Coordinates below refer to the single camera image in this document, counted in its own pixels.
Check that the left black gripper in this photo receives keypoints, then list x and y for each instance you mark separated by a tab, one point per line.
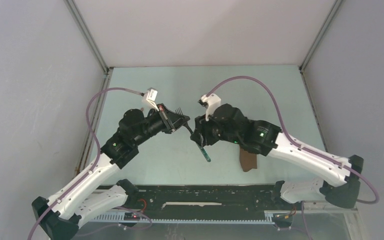
173	120

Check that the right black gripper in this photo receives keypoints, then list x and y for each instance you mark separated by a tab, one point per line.
201	129

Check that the fork with dark handle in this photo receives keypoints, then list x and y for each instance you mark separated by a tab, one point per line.
187	126

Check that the brown cloth napkin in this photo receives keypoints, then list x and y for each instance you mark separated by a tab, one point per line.
248	161

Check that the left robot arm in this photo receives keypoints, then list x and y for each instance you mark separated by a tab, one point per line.
62	214

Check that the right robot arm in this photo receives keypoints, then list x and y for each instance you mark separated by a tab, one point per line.
340	175

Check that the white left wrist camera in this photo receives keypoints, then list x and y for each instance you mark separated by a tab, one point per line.
149	98

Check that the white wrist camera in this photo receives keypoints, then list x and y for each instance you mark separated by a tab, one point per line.
210	103
149	98

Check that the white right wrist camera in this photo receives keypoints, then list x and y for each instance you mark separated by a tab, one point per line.
210	103

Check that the aluminium frame rail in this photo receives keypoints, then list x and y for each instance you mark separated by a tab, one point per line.
311	207

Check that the left corner aluminium post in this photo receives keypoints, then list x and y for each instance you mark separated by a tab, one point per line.
86	33

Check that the corner aluminium post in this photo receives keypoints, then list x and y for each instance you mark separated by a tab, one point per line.
321	33
86	33

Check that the right corner aluminium post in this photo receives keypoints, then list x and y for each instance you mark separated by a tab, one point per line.
321	33

